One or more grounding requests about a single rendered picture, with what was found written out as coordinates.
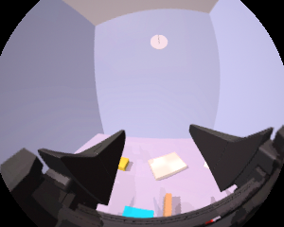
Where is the tan wooden bar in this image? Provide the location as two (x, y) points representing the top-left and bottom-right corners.
(162, 193), (172, 217)

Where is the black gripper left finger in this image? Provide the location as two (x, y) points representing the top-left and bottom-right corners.
(39, 129), (126, 207)

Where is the yellow rectangular block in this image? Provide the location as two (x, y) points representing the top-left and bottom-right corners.
(118, 156), (130, 170)

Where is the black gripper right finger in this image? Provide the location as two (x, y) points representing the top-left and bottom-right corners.
(188, 125), (274, 192)

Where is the white flat block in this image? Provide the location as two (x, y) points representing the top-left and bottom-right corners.
(149, 151), (187, 181)

